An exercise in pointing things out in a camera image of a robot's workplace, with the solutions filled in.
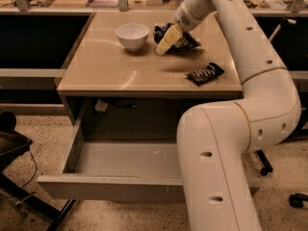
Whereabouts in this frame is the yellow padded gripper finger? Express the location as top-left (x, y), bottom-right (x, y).
top-left (155, 23), bottom-right (183, 55)

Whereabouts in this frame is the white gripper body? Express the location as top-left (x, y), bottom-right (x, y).
top-left (174, 2), bottom-right (206, 32)

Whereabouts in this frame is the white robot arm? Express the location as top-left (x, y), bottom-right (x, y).
top-left (156, 0), bottom-right (301, 231)

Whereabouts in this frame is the beige top drawer cabinet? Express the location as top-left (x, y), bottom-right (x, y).
top-left (58, 10), bottom-right (242, 119)

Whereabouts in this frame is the open grey top drawer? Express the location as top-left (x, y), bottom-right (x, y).
top-left (38, 102), bottom-right (251, 205)

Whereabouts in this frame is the white ceramic bowl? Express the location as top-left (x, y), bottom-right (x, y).
top-left (115, 23), bottom-right (149, 52)

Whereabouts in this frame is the black snack bar wrapper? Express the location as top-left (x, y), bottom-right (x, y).
top-left (186, 63), bottom-right (224, 86)

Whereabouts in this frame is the black wheeled stand base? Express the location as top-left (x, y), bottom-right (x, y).
top-left (256, 150), bottom-right (273, 176)

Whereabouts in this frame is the black chair left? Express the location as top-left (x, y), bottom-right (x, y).
top-left (0, 115), bottom-right (71, 231)

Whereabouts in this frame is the black caster right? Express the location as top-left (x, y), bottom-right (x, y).
top-left (289, 193), bottom-right (308, 208)

